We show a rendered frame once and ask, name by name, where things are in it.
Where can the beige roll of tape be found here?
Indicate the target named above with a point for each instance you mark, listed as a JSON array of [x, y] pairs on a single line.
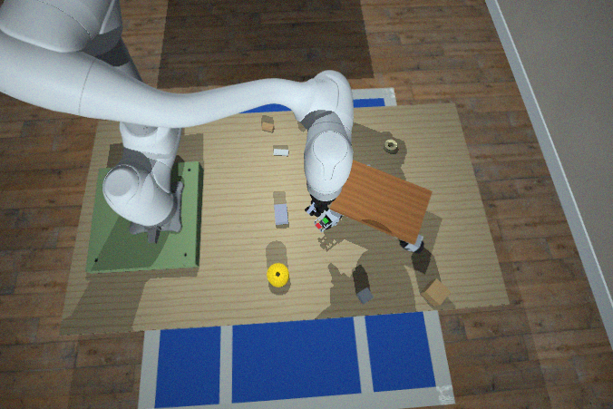
[[389, 149]]

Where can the small tan block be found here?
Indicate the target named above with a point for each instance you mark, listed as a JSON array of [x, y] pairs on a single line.
[[267, 127]]

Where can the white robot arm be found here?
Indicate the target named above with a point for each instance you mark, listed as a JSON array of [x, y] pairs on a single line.
[[45, 60]]

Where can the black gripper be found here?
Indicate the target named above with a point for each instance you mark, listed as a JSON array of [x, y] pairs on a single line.
[[319, 210]]

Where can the light blue rectangular block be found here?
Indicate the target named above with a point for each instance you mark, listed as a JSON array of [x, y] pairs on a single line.
[[281, 214]]

